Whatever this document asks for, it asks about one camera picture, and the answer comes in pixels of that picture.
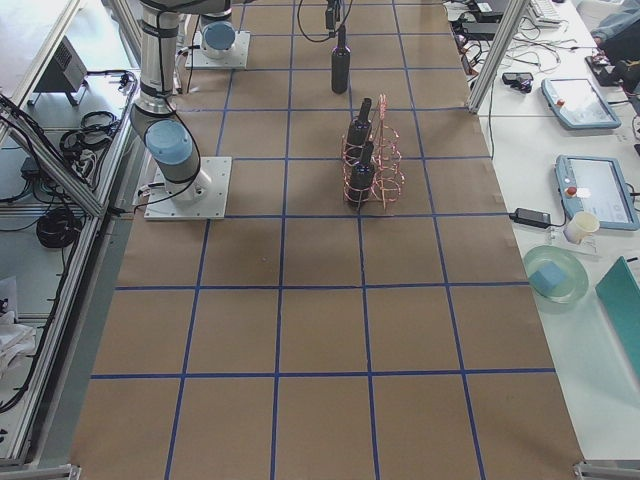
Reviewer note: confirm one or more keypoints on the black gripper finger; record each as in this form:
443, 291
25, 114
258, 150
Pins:
333, 17

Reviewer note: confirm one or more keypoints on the dark wine bottle carried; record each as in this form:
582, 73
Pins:
340, 63

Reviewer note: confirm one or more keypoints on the dark wine bottle far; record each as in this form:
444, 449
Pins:
359, 128

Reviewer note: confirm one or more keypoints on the dark wine bottle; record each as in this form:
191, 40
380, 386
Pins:
359, 128
361, 178

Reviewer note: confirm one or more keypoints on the dark wine bottle near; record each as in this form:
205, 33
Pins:
361, 178

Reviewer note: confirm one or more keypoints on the black webcam device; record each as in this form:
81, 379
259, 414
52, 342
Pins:
520, 81

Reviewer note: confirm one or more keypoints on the teach pendant far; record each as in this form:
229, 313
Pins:
578, 104

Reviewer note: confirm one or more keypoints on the teach pendant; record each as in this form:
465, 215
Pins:
596, 185
578, 104

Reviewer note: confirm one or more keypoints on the grey control box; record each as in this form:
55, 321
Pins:
66, 73

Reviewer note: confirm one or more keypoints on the black power adapter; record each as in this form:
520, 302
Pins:
530, 217

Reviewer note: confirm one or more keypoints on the teach pendant near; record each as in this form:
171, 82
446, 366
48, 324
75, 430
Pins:
596, 185

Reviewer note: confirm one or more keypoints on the brown paper table mat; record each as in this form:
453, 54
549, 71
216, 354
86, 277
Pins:
299, 338

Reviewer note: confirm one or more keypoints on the white paper cup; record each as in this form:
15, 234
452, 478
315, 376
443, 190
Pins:
581, 225

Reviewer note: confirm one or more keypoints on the blue foam block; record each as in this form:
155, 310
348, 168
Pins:
547, 277

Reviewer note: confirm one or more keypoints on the green glass bowl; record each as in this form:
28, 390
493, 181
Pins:
577, 282

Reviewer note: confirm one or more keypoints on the copper wire wine basket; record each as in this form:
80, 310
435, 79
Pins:
389, 179

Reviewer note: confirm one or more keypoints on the aluminium frame post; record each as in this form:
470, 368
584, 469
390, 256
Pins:
502, 39

